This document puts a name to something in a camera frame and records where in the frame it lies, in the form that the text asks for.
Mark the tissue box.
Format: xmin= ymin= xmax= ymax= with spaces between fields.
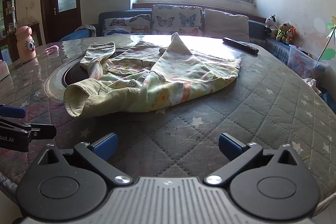
xmin=0 ymin=60 xmax=11 ymax=82

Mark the plain beige cushion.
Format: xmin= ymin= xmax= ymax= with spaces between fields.
xmin=204 ymin=8 xmax=250 ymax=43

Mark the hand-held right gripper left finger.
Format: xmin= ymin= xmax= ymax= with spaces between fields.
xmin=37 ymin=133 xmax=133 ymax=186

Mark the long butterfly print pillow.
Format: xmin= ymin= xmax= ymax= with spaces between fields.
xmin=102 ymin=14 xmax=153 ymax=37

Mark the dark wooden display cabinet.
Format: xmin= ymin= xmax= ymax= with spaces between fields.
xmin=0 ymin=0 xmax=18 ymax=39

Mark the plush bear with yellow vest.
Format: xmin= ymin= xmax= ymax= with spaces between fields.
xmin=276 ymin=22 xmax=290 ymax=43

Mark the orange plush fox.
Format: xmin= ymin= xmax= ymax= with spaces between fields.
xmin=286 ymin=25 xmax=299 ymax=45

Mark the black remote control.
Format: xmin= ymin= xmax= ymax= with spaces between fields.
xmin=223 ymin=37 xmax=259 ymax=55

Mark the square butterfly print pillow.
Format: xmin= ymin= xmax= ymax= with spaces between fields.
xmin=152 ymin=4 xmax=203 ymax=36

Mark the blue sofa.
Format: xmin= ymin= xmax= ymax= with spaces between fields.
xmin=59 ymin=3 xmax=292 ymax=65

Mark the grey cloth on sofa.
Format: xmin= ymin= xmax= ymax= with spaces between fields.
xmin=76 ymin=25 xmax=97 ymax=38

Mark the clear plastic storage box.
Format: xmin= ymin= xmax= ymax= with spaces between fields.
xmin=287 ymin=45 xmax=329 ymax=78

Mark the black white plush dog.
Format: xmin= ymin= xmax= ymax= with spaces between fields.
xmin=264 ymin=14 xmax=278 ymax=39

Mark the green floral child's jacket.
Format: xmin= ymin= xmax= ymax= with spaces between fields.
xmin=63 ymin=32 xmax=242 ymax=118

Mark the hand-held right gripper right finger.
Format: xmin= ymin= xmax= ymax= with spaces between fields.
xmin=204 ymin=133 xmax=300 ymax=186

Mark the pink cartoon face bottle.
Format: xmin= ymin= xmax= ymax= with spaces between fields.
xmin=15 ymin=26 xmax=37 ymax=64

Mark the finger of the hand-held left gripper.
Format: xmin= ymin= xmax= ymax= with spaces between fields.
xmin=0 ymin=119 xmax=57 ymax=141
xmin=0 ymin=105 xmax=26 ymax=119

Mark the yellow green pinwheel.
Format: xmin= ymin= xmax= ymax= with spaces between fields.
xmin=317 ymin=15 xmax=336 ymax=62

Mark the round black table hob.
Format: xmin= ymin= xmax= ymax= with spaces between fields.
xmin=44 ymin=47 xmax=147 ymax=104

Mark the white cloth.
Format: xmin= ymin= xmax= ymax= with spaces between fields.
xmin=304 ymin=77 xmax=323 ymax=97

